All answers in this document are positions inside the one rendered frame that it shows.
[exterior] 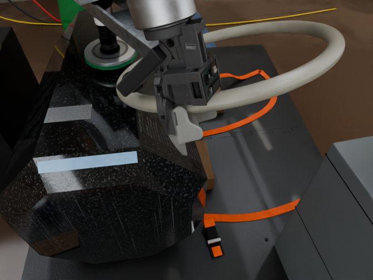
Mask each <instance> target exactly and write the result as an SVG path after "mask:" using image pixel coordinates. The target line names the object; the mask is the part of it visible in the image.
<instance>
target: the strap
mask: <svg viewBox="0 0 373 280"><path fill-rule="evenodd" d="M259 73H260V74H261V75H262V76H263V77H264V78H265V79H269V78H270V77H269V76H268V75H267V74H266V73H265V72H264V71H263V70H255V71H253V72H251V73H249V74H246V75H243V76H234V75H232V74H229V73H223V74H220V77H221V78H223V77H235V78H237V79H246V78H249V77H252V76H254V75H256V74H259ZM276 100H277V96H276V97H273V98H271V100H270V102H269V103H268V104H267V105H266V106H265V107H264V108H263V109H262V110H260V111H259V112H258V113H256V114H254V115H252V116H250V117H248V118H246V119H244V120H241V121H238V122H236V123H233V124H230V125H228V126H225V127H221V128H217V129H212V130H209V131H205V132H203V137H205V136H210V135H213V134H218V133H222V132H226V131H229V130H231V129H234V128H238V127H240V126H243V125H245V124H247V123H249V122H251V121H253V120H255V119H257V118H259V117H261V116H263V115H264V114H265V113H267V112H268V111H269V110H271V108H272V107H273V106H274V104H275V102H276ZM299 200H300V199H298V200H296V201H293V202H291V203H288V204H285V205H283V206H280V207H276V208H273V209H268V210H265V211H261V212H255V213H247V214H204V219H208V218H214V221H215V222H246V221H254V220H259V219H264V218H269V217H273V216H277V215H280V214H283V213H286V212H289V211H292V210H294V209H295V206H297V204H298V202H299Z"/></svg>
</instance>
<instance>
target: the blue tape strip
mask: <svg viewBox="0 0 373 280"><path fill-rule="evenodd" d="M129 163H138V159H137V152H136V151H133V152H123V153H113V154H103V155H97V156H86V157H77V158H66V159H56V160H50V161H40V162H37V166H38V173H48V172H59V171H68V170H74V169H84V168H94V167H104V166H113V165H119V164H129Z"/></svg>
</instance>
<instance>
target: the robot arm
mask: <svg viewBox="0 0 373 280"><path fill-rule="evenodd" d="M127 4H128V7H129V10H130V13H131V17H132V20H133V23H134V26H135V28H136V29H137V30H140V31H141V30H143V32H144V35H145V39H146V40H147V41H157V40H158V41H159V44H158V45H156V46H155V47H153V48H152V49H151V50H150V51H149V52H148V53H147V54H146V55H145V56H144V57H143V58H142V59H141V60H140V61H139V62H138V63H137V64H136V65H135V66H134V68H133V69H132V70H131V71H129V72H127V73H126V74H125V75H124V76H123V78H122V80H121V81H120V82H119V83H118V84H117V86H116V88H117V90H118V91H119V92H120V93H121V94H122V96H123V97H127V96H128V95H130V94H131V93H136V92H139V91H140V90H141V89H142V88H143V85H144V82H145V81H147V80H148V79H149V78H150V77H151V76H152V75H153V74H154V89H155V94H154V95H155V99H156V103H157V112H158V117H159V120H160V122H161V124H162V126H163V128H164V130H165V132H166V134H167V135H168V136H169V138H170V140H171V141H172V142H173V144H174V145H175V146H176V148H177V149H178V150H179V152H180V153H181V154H182V155H184V156H187V155H188V154H187V148H186V144H185V143H187V142H191V141H196V140H199V139H201V138H202V137H203V131H202V129H201V128H200V127H199V122H202V121H206V120H209V119H213V118H215V117H216V116H217V111H212V112H204V113H191V114H188V113H187V111H186V109H185V108H184V107H182V106H177V107H175V108H174V106H173V105H174V104H186V105H192V106H206V105H207V103H208V102H209V100H210V99H211V97H212V96H213V95H214V94H215V92H216V91H217V90H218V89H219V87H220V86H222V85H221V79H220V73H219V67H218V61H217V57H216V54H215V55H213V54H212V53H207V52H206V48H205V43H204V37H203V32H202V30H203V29H204V28H206V23H205V18H204V17H203V18H197V19H191V17H192V16H193V15H195V14H196V6H195V0H127ZM208 54H211V55H208Z"/></svg>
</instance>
